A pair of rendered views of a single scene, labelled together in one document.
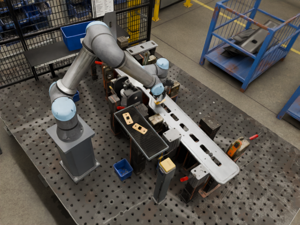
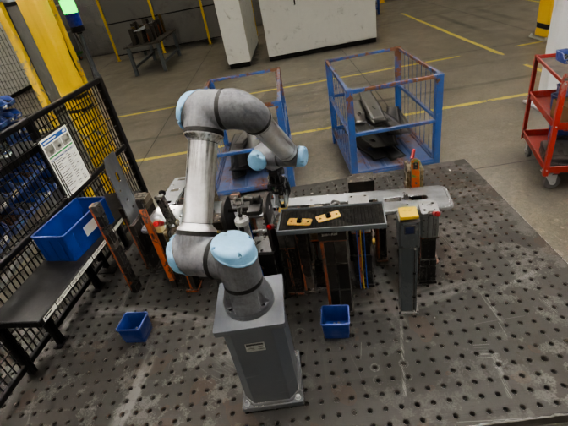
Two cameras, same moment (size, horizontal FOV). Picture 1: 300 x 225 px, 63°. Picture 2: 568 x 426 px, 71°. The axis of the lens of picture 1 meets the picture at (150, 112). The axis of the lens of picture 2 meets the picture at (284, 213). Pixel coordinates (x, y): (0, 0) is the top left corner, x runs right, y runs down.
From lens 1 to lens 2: 0.93 m
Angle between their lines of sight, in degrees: 32
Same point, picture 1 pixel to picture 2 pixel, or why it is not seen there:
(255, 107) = not seen: hidden behind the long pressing
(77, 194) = (328, 411)
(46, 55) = (44, 292)
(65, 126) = (256, 275)
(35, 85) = (43, 380)
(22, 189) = not seen: outside the picture
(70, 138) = (269, 299)
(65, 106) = (236, 239)
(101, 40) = (231, 93)
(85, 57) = (208, 149)
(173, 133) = (358, 199)
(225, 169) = (434, 195)
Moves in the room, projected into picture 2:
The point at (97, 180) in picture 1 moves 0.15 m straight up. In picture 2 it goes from (321, 369) to (317, 342)
